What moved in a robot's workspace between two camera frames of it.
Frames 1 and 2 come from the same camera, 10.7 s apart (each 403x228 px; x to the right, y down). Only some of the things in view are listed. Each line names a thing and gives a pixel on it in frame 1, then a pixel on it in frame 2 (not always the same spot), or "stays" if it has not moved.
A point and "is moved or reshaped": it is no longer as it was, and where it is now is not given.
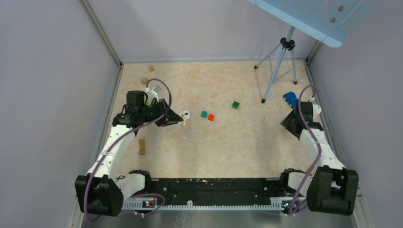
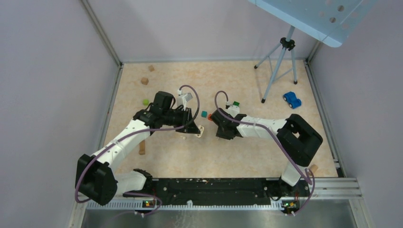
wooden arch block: x=141 y=146 stays
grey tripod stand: x=287 y=43 stays
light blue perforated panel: x=334 y=22 stays
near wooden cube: x=144 y=80 stays
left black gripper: x=170 y=117 to x=187 y=119
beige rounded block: x=184 y=117 is moved or reshaped
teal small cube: x=204 y=114 stays
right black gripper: x=286 y=122 to x=220 y=134
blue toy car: x=291 y=99 stays
